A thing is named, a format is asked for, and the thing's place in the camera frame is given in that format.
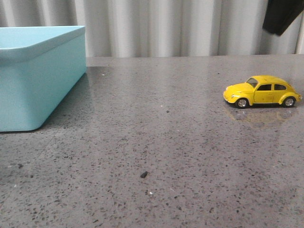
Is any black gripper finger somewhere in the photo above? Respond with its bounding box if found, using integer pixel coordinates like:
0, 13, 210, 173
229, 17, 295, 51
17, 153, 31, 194
262, 0, 304, 36

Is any yellow toy beetle car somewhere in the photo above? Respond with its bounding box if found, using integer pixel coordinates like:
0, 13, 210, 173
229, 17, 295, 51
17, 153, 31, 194
223, 75, 303, 108

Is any light blue plastic box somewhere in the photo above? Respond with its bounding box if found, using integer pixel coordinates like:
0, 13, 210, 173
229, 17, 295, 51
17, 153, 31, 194
0, 26, 86, 132

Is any white pleated curtain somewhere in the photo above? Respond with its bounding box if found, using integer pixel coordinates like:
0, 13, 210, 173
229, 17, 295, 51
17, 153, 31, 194
0, 0, 304, 57

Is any small black debris chip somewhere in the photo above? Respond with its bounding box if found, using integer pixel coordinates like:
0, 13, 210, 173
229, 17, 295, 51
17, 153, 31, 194
140, 171, 148, 178

